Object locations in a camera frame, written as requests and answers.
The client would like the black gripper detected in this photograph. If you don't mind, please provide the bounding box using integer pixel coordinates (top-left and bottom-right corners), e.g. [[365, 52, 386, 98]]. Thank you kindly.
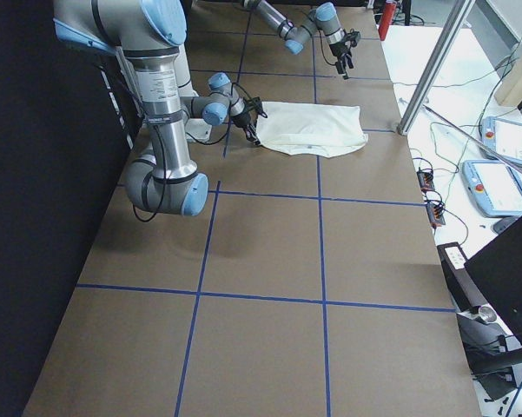
[[233, 111, 261, 145], [330, 41, 354, 79]]

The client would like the cream long-sleeve cat shirt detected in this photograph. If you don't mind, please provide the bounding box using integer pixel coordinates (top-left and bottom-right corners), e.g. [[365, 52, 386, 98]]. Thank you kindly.
[[256, 102, 368, 158]]

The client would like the red cylinder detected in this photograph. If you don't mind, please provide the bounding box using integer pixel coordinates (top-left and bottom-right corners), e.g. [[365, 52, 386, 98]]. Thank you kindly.
[[378, 0, 396, 41]]

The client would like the far blue teach pendant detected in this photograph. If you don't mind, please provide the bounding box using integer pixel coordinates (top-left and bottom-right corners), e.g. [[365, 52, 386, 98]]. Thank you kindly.
[[480, 116, 522, 167]]

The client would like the blue teach pendant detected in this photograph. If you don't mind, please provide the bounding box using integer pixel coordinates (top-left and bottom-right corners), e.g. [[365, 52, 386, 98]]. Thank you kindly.
[[461, 160, 522, 217], [480, 116, 522, 167]]

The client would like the near blue teach pendant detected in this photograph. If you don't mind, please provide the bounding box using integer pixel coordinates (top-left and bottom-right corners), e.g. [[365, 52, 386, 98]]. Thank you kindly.
[[461, 160, 522, 217]]

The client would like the metal reacher grabber stick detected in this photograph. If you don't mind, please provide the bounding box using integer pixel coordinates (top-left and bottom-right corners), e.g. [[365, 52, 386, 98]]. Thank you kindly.
[[422, 103, 522, 196]]

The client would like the black box white label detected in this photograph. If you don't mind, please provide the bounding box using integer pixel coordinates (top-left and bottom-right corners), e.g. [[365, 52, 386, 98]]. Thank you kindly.
[[437, 242, 467, 270]]

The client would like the black monitor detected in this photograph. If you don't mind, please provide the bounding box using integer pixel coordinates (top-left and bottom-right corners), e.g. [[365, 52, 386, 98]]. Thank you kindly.
[[465, 216, 522, 344]]

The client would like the shiny metal cup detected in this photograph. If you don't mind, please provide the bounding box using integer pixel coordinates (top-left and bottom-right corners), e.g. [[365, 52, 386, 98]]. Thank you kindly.
[[476, 305, 498, 325]]

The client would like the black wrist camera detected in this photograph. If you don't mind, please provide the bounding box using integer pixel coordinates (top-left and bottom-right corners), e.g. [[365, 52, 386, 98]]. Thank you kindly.
[[244, 96, 268, 118], [344, 29, 361, 48]]

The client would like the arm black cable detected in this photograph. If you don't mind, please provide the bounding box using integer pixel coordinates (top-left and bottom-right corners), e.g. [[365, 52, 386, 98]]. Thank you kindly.
[[132, 82, 253, 222]]

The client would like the aluminium frame post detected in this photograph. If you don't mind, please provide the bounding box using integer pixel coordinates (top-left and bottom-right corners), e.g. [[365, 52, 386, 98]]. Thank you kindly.
[[397, 0, 475, 136]]

